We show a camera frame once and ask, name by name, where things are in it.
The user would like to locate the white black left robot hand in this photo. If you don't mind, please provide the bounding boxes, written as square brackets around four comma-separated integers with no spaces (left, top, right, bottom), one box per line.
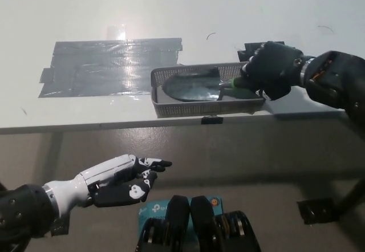
[42,153,173,216]

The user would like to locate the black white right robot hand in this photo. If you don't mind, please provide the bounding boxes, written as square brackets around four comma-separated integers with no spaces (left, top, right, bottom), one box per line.
[240,40,307,101]

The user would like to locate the garden trowel green black handle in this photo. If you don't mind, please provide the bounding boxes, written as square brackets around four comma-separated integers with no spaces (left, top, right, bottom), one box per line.
[161,67,257,102]

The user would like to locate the black tape patch on desk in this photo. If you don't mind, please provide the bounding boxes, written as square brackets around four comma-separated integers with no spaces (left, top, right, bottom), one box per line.
[237,40,286,63]

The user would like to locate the black robot left body block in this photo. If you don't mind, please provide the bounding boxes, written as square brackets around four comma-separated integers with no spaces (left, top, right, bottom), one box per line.
[135,195,191,252]

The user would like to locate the teal tp-link box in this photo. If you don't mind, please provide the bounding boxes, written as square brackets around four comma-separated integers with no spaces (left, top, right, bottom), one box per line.
[138,196,225,252]

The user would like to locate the grey perforated plastic basket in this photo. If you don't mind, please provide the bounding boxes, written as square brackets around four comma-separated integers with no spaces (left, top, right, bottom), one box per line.
[150,61,267,119]

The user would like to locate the black slanted table leg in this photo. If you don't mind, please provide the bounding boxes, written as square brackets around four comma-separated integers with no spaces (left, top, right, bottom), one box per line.
[332,177,365,221]

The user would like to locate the large grey duct tape patch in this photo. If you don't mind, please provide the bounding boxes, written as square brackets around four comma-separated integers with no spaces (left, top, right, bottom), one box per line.
[38,37,183,98]

